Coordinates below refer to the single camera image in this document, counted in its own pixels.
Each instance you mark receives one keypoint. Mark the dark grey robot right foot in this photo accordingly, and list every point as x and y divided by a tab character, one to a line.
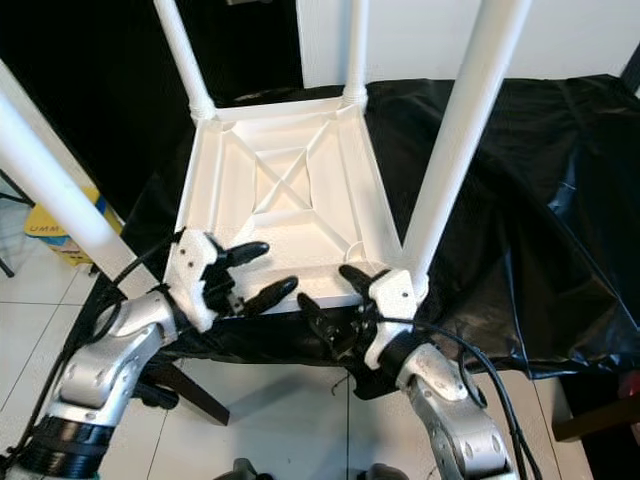
385	472

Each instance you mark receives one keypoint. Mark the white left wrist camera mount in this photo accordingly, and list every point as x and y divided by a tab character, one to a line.
188	270

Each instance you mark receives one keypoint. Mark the black door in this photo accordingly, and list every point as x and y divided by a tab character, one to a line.
250	70

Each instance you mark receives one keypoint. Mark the brown wooden table leg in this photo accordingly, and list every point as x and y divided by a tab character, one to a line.
600	422
190	395

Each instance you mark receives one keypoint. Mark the dark grey robot foot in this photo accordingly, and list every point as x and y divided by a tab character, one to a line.
246	470
385	472

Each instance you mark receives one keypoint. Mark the black plastic table cover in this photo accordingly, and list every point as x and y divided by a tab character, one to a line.
560	200

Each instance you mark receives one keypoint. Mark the thin black stand leg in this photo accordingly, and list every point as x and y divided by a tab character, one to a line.
12	190

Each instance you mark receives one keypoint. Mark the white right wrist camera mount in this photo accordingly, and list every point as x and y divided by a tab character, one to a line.
393	298

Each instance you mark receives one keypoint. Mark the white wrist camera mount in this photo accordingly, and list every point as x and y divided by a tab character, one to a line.
188	270
393	298

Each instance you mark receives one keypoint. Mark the dark grey robot left foot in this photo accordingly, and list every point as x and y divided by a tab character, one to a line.
246	470

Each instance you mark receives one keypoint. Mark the pink plastic bag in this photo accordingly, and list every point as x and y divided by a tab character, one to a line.
632	385

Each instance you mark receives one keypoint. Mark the white plastic table leg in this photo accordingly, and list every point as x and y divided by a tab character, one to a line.
182	60
356	50
60	190
465	130

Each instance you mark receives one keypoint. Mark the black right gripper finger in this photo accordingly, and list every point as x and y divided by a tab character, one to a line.
360	282
320	320

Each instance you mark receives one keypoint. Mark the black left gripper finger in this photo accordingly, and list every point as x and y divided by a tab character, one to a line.
246	253
273	294

